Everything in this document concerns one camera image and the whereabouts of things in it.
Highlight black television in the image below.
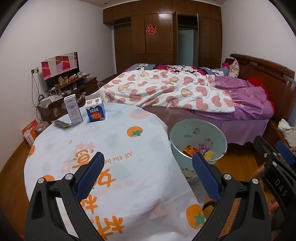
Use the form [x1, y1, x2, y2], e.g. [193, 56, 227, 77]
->
[44, 51, 80, 90]

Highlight silver orange snack wrapper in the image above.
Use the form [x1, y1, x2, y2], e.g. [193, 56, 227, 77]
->
[183, 145, 197, 158]

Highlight black hanging cables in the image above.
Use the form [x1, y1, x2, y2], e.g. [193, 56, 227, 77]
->
[32, 73, 50, 121]

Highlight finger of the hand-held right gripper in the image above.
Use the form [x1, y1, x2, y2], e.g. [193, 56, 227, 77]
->
[253, 136, 281, 172]
[275, 140, 296, 166]

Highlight red paper decoration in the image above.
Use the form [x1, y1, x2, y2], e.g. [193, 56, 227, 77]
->
[146, 24, 158, 36]

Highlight white grey tall box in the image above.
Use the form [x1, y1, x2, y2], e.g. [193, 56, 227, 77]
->
[63, 95, 83, 126]

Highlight light blue cartoon trash bin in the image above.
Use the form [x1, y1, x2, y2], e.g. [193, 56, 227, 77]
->
[169, 119, 227, 184]

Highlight purple quilt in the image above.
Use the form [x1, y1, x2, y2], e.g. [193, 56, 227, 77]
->
[203, 75, 274, 121]

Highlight patchwork cloth cover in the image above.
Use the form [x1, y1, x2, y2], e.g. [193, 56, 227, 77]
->
[40, 52, 78, 80]

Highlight yellow sponge cake piece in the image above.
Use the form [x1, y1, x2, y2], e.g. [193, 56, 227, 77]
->
[203, 151, 219, 161]

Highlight purple bed sheet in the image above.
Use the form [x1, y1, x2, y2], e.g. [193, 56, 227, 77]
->
[143, 107, 270, 145]

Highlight blue milk carton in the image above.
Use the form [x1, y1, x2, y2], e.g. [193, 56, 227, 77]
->
[85, 95, 106, 123]

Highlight floral pillow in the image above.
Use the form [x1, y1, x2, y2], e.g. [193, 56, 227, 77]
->
[228, 58, 240, 78]

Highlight black white patterned blanket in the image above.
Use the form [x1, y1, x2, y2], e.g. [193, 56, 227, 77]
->
[124, 63, 225, 76]

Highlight white plastic bag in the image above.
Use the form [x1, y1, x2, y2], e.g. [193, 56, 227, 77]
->
[277, 119, 296, 146]

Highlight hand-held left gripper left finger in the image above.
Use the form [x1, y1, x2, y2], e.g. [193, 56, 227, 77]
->
[24, 152, 105, 241]

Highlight wooden nightstand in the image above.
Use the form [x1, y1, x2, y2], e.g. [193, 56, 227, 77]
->
[266, 119, 296, 153]

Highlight red fuzzy blanket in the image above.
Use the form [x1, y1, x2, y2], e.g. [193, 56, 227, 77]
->
[248, 77, 275, 109]

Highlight pink heart print quilt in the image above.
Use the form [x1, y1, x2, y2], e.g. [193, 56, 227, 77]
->
[97, 70, 236, 114]

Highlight small green sachet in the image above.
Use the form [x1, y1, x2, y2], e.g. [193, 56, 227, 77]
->
[51, 120, 73, 129]

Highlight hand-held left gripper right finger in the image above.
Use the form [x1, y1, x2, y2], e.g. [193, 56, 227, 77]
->
[192, 152, 271, 241]

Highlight brown wooden wardrobe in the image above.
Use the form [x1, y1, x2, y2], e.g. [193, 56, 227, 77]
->
[103, 3, 223, 75]

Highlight cardboard box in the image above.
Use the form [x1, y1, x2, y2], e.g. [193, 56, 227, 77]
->
[37, 96, 63, 121]

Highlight fruit print tablecloth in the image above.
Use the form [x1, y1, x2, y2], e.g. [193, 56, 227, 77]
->
[24, 103, 206, 241]

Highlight dark wooden tv cabinet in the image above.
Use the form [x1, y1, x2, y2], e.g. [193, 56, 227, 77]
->
[37, 76, 99, 123]

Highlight row of small ornaments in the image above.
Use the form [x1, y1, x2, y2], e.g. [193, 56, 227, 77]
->
[57, 72, 90, 87]

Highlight red white carton box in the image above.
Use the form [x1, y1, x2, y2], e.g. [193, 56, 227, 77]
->
[22, 119, 40, 146]

